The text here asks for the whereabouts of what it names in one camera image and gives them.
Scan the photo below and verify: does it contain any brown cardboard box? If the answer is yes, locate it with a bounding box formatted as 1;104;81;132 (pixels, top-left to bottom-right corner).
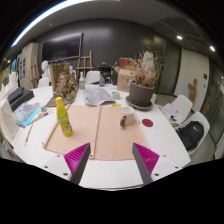
113;65;136;93

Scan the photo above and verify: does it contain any grey plant saucer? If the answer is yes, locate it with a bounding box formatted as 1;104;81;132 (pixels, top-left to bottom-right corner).
125;95;154;112

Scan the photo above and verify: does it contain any black wall screen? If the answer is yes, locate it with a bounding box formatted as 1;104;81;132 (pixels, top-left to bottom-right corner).
41;32;83;63

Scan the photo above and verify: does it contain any black backpack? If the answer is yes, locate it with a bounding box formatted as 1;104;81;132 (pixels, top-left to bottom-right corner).
176;120;205;152

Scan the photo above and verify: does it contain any wooden figure sculpture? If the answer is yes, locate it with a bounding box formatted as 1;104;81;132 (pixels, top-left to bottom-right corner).
187;78;198;104

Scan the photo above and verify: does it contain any white plaster statue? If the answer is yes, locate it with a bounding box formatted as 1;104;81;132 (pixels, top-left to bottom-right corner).
142;50;156;73

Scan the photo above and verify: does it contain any stack of papers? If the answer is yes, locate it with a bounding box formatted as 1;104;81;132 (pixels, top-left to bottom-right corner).
164;102;183;126

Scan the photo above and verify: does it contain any clear spray bottle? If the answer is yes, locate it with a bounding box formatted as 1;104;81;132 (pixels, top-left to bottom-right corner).
98;73;106;88

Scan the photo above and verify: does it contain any grey pot with dried plant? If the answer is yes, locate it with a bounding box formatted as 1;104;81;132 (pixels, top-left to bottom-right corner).
128;49;164;108

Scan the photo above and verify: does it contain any brown carved sculpture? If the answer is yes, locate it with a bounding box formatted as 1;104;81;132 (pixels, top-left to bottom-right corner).
46;62;80;108

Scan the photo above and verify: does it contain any white mug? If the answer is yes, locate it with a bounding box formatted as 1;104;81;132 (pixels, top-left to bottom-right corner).
119;106;136;129

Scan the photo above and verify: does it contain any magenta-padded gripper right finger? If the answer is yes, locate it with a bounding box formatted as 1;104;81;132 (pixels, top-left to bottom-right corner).
131;142;183;185

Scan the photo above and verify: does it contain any yellow drink bottle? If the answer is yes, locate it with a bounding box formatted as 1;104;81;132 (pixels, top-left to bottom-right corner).
55;96;75;138

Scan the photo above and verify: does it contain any white chair behind table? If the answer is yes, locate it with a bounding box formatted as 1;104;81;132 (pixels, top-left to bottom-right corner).
84;70;101;85

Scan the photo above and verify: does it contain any white chair holding backpack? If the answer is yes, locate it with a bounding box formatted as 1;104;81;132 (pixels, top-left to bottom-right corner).
176;111;211;156

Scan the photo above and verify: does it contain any colourful book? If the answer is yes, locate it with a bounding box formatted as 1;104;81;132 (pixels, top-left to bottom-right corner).
13;101;43;129

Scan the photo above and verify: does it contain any wooden easel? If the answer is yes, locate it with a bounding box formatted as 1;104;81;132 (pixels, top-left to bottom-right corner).
75;50;95;81

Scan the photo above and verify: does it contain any black box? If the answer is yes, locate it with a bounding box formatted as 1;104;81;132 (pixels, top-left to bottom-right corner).
7;87;35;112

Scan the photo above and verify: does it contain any white plaster bust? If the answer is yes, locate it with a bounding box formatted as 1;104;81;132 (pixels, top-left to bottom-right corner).
40;60;51;81

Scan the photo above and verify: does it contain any white chair holding papers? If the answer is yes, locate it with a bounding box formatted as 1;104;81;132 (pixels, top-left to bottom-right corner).
162;94;194;129

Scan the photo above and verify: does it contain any white bottle with green label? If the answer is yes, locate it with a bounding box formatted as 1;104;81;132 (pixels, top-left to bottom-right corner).
78;71;86;90

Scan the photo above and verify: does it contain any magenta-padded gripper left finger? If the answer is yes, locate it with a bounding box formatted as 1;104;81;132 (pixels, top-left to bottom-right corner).
42;142;92;186

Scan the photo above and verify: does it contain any flat round red coaster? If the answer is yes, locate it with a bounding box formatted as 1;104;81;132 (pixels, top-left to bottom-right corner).
141;118;155;128

